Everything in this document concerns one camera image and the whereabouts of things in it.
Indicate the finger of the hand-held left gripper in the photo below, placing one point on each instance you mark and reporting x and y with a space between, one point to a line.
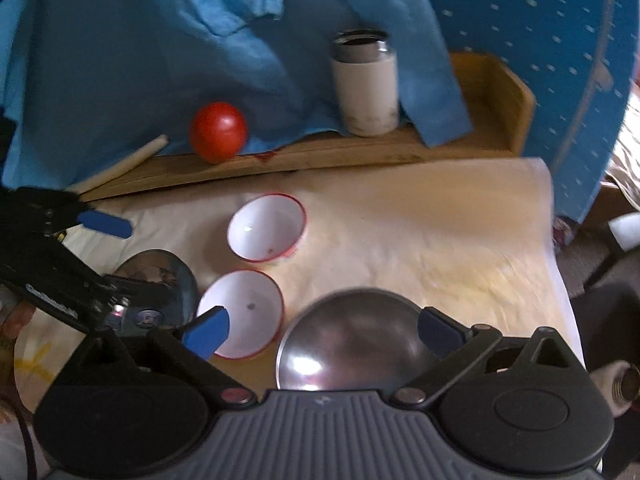
50 280
107 224

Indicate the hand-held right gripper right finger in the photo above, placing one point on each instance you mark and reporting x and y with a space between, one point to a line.
437 332

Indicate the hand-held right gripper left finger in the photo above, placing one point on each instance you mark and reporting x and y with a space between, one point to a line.
206 334

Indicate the white red-rimmed bowl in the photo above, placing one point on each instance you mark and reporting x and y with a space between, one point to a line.
245 310
265 225

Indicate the stainless steel plate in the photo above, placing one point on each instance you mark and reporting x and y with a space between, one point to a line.
165 280

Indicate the stainless steel bowl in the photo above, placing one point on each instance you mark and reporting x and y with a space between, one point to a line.
350 340

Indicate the person's left hand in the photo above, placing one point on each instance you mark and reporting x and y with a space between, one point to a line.
17 321

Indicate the white stick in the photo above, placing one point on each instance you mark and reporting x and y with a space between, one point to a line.
125 162

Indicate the cream table cloth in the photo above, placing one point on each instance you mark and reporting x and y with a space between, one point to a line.
425 240

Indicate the red tomato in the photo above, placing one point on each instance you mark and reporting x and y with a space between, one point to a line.
219 132

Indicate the light blue gown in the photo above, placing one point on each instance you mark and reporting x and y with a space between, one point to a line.
150 50

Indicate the white metal-necked bottle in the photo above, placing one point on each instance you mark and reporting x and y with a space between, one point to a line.
615 390

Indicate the wooden tray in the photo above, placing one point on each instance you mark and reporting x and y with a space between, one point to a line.
350 152

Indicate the white thermos cup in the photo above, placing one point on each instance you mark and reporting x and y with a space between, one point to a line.
365 90

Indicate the blue dotted fabric wardrobe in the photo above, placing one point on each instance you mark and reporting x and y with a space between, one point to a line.
525 35

